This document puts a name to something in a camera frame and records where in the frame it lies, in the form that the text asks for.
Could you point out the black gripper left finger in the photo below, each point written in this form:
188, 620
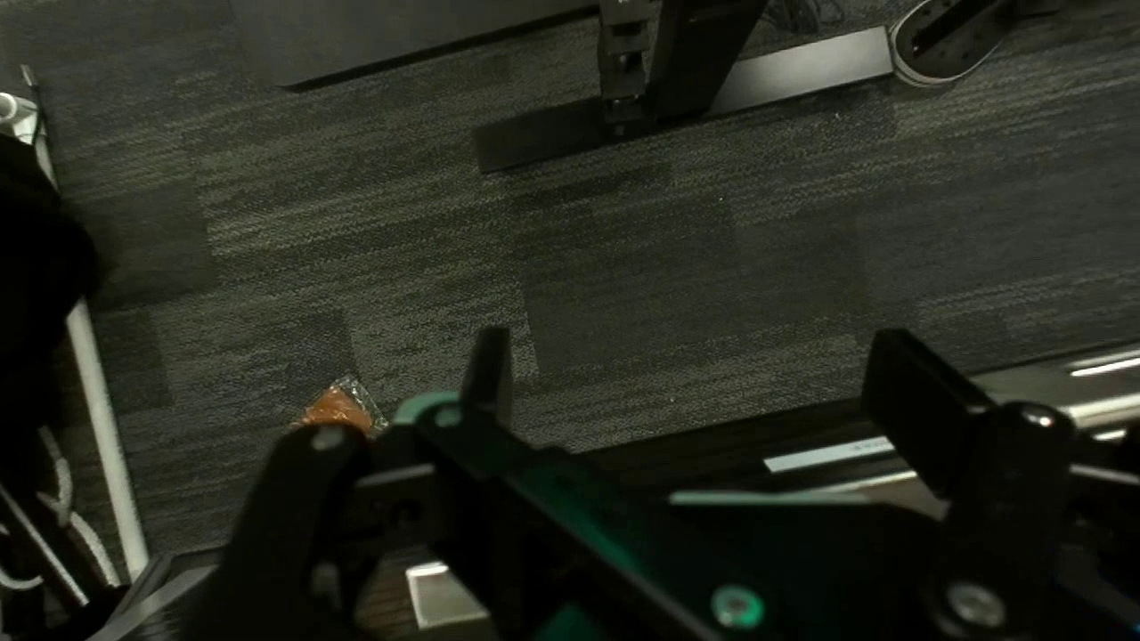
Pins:
357, 548

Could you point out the black curtain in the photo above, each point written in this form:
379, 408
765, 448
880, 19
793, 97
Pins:
37, 298

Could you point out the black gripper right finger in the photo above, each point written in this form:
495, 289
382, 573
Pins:
1019, 536

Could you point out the black stand base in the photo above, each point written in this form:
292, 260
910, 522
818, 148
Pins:
678, 82

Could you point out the orange floor scrap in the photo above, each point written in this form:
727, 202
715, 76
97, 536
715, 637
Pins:
341, 408

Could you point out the white floor rail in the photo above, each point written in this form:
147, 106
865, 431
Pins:
106, 438

